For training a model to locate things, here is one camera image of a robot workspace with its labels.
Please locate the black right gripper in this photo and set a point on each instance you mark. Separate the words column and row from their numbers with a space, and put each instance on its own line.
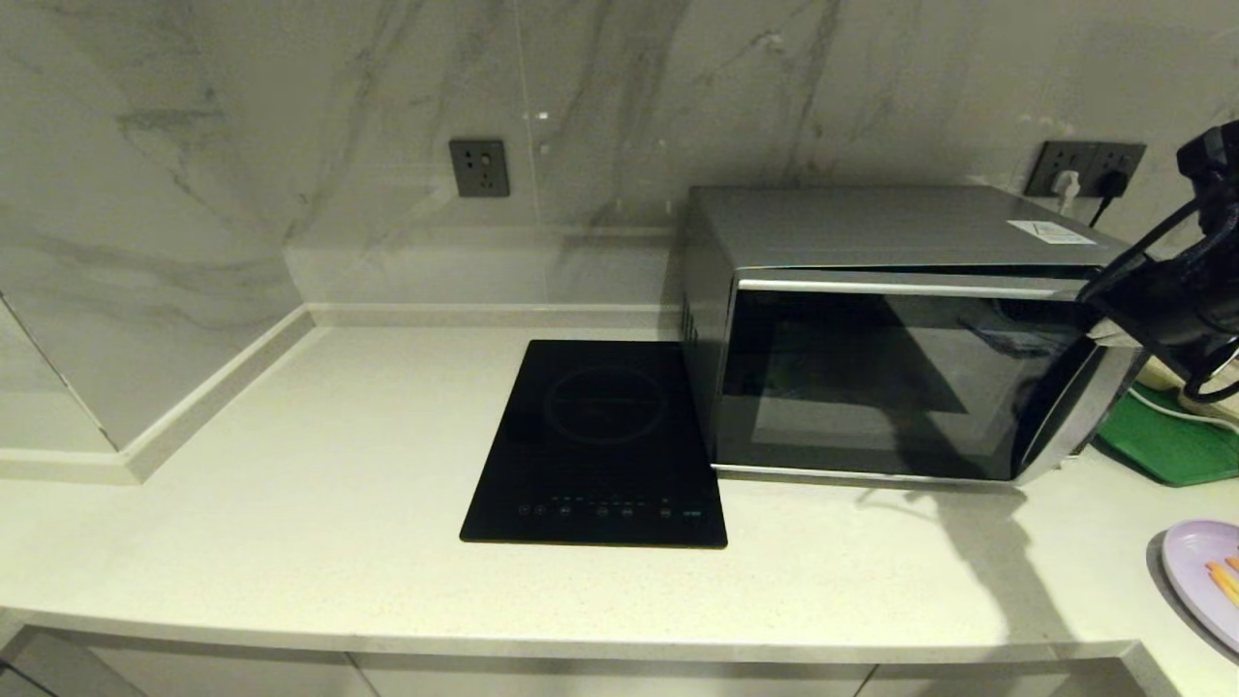
column 1171, row 300

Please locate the dark glass microwave door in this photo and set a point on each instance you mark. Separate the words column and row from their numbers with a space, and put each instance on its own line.
column 871, row 387

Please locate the lavender round plate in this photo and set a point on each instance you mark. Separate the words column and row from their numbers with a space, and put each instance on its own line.
column 1191, row 576

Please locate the silver Panasonic microwave oven body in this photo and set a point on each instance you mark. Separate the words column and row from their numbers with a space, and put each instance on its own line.
column 871, row 227

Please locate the beige power strip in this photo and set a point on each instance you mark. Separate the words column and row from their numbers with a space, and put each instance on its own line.
column 1166, row 373

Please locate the green plastic tray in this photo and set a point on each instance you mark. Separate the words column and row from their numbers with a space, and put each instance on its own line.
column 1166, row 450

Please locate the white power plug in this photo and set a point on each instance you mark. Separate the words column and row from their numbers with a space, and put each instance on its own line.
column 1067, row 184

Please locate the black induction cooktop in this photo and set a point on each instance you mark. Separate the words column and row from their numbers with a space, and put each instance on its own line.
column 590, row 436

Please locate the white base cabinet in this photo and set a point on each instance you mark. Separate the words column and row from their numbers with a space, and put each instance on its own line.
column 242, row 678

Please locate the grey double wall socket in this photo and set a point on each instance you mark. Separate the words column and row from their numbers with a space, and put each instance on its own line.
column 1094, row 155

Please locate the grey single wall socket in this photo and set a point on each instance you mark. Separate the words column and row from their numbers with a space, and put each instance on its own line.
column 479, row 168

